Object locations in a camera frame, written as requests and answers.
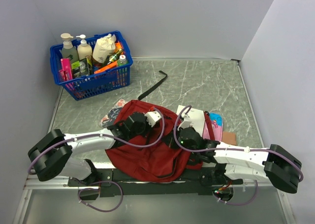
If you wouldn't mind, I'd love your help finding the red backpack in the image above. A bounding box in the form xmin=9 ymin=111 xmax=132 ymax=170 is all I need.
xmin=105 ymin=70 xmax=206 ymax=183

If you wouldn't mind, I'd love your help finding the brown leather wallet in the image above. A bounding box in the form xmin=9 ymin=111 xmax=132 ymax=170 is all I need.
xmin=221 ymin=131 xmax=237 ymax=146

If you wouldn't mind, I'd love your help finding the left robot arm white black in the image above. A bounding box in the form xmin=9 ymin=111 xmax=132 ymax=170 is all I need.
xmin=28 ymin=112 xmax=156 ymax=186

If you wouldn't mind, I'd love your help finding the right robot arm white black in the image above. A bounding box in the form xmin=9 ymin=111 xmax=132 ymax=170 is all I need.
xmin=173 ymin=127 xmax=303 ymax=193

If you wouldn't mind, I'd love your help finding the beige cloth bag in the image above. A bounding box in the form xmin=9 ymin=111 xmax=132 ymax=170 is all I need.
xmin=92 ymin=34 xmax=116 ymax=64

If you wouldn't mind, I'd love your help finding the white book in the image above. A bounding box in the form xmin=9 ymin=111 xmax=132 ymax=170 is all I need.
xmin=176 ymin=105 xmax=205 ymax=137

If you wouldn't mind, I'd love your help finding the Little Women book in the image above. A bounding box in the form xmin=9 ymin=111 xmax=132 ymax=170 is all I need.
xmin=100 ymin=99 xmax=127 ymax=128

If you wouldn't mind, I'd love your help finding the pink pencil case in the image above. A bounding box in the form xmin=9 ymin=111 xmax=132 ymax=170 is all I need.
xmin=202 ymin=112 xmax=223 ymax=141

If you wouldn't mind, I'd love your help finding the green glass bottle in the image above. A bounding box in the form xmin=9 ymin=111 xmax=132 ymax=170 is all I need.
xmin=109 ymin=48 xmax=124 ymax=63

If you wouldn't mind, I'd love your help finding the blue plastic basket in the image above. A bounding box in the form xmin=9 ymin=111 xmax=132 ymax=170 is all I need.
xmin=50 ymin=31 xmax=134 ymax=101

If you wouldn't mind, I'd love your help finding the dark green box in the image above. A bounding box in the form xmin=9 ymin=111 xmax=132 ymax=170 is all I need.
xmin=71 ymin=58 xmax=94 ymax=78

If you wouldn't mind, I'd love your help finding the pink box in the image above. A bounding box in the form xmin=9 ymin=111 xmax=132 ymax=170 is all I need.
xmin=59 ymin=58 xmax=73 ymax=82

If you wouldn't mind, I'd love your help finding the cream pump bottle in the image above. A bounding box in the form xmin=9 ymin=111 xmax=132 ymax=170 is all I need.
xmin=76 ymin=34 xmax=93 ymax=60

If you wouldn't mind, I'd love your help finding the grey-green pump bottle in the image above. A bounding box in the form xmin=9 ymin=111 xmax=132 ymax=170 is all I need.
xmin=61 ymin=33 xmax=79 ymax=64

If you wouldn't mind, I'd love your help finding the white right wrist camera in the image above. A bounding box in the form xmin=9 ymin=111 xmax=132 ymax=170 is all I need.
xmin=178 ymin=115 xmax=192 ymax=130

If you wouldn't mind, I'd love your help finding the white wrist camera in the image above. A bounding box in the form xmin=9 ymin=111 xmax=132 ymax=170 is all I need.
xmin=178 ymin=115 xmax=192 ymax=130
xmin=145 ymin=110 xmax=161 ymax=128

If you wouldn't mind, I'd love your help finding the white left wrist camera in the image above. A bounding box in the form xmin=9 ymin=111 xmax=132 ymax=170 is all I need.
xmin=145 ymin=110 xmax=161 ymax=128

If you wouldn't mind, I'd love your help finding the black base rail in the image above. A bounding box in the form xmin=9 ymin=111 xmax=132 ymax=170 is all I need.
xmin=67 ymin=167 xmax=244 ymax=199

